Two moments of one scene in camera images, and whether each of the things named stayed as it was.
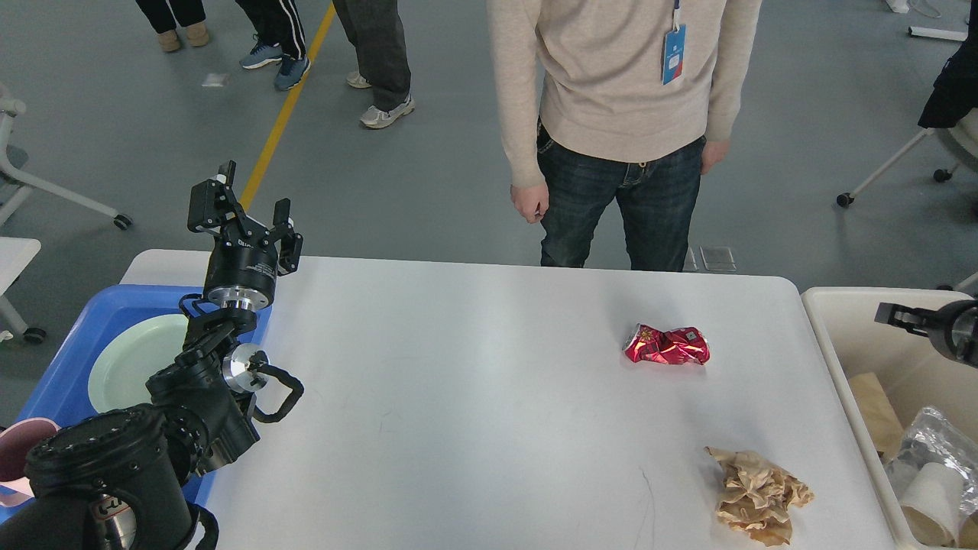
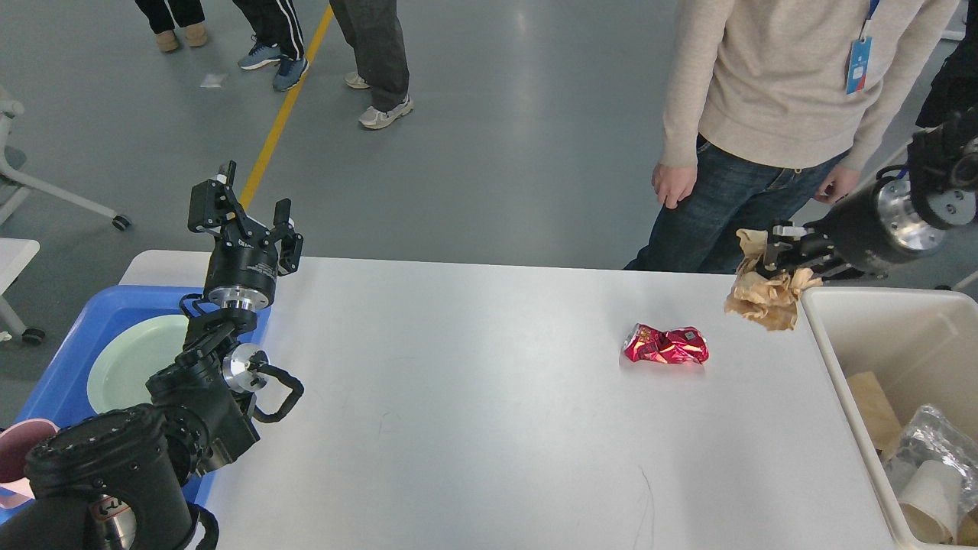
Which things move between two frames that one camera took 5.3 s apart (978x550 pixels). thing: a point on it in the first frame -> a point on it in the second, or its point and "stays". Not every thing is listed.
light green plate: x=126 y=360 stays
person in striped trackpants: x=280 y=36 stays
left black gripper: x=243 y=264 stays
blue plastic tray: x=63 y=393 stays
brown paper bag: x=879 y=412 stays
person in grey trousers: x=375 y=28 stays
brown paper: x=757 y=496 -> x=773 y=299
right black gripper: x=953 y=328 -> x=884 y=221
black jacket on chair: x=955 y=93 stays
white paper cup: x=934 y=503 stays
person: x=633 y=100 -> x=772 y=102
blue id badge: x=674 y=52 -> x=860 y=56
